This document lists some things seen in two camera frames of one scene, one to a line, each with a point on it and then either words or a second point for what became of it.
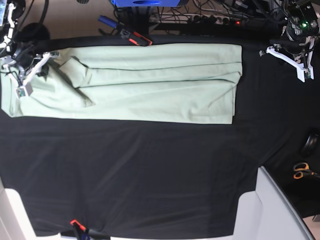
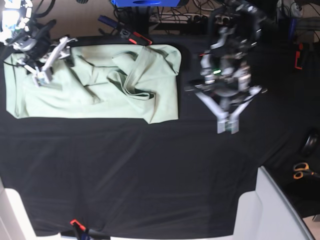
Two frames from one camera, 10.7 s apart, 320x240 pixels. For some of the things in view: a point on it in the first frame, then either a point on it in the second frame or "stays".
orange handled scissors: (302, 168) stays
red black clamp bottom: (85, 234) stays
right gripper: (297, 51) to (220, 83)
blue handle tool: (107, 21) stays
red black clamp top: (135, 38) stays
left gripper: (25, 53) to (41, 48)
